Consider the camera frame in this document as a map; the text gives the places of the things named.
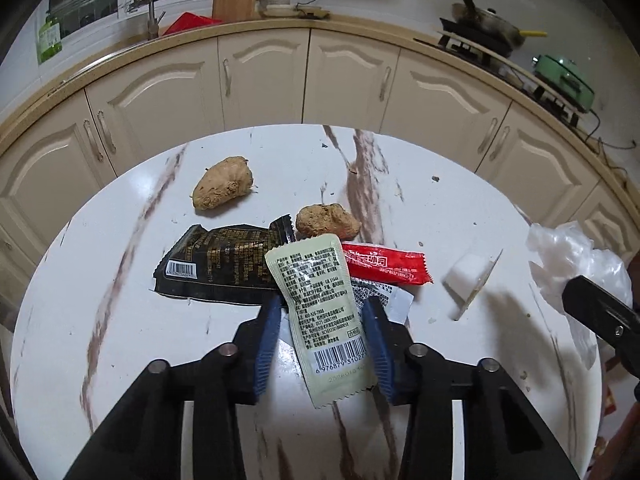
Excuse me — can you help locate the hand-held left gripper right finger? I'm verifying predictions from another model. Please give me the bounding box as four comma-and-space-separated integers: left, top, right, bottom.
361, 296, 583, 480

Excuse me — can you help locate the small wooden board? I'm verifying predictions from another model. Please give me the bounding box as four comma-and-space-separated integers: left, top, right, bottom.
259, 4, 331, 20

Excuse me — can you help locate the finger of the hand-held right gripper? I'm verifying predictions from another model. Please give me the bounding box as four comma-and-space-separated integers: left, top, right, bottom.
561, 275, 640, 376

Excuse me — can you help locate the green electric cooker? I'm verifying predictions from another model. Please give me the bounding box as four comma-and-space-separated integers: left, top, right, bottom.
531, 54, 597, 113

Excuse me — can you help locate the cream kitchen base cabinet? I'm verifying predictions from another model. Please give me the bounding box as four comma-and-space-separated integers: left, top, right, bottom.
0, 27, 636, 311

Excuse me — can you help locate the frying pan with black handle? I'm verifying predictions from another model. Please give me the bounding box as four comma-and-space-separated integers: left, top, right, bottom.
442, 0, 548, 51

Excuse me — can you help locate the clear packet with white block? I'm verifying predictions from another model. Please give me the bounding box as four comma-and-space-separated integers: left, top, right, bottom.
444, 247, 503, 321

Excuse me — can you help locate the round white marble table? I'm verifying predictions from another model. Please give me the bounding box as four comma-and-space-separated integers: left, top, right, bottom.
10, 124, 608, 480

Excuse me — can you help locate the black power cable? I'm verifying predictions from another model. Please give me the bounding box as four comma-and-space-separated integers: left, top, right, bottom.
585, 107, 640, 153

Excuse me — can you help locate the white printed packet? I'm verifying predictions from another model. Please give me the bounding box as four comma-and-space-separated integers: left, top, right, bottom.
350, 280, 415, 326

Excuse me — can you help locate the metal kitchen faucet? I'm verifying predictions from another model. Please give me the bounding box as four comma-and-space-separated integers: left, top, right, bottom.
120, 0, 166, 41

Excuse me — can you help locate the black snack wrapper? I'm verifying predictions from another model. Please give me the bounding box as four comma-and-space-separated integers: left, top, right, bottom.
152, 215, 296, 307

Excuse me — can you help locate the red sauce packet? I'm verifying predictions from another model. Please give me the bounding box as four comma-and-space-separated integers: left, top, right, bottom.
340, 241, 433, 288

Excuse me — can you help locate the green dish soap bottle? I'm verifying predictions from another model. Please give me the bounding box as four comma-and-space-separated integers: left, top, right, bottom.
37, 10, 65, 65

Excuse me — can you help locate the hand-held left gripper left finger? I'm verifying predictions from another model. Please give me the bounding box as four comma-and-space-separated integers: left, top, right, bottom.
62, 294, 283, 480

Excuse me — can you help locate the brown ginger piece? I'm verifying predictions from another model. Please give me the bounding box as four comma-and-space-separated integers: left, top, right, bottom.
295, 203, 362, 242
191, 156, 255, 211

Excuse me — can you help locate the red cloth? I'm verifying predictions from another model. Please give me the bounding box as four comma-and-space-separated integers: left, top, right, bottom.
162, 11, 223, 36

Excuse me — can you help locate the clear plastic bag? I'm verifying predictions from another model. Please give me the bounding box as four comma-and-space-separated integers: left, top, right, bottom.
525, 222, 633, 361

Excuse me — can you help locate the black gas stove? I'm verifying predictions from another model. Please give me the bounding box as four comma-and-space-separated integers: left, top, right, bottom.
415, 17, 581, 126

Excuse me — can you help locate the pale green sauce packet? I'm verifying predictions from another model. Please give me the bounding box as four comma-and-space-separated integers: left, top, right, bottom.
264, 234, 378, 409

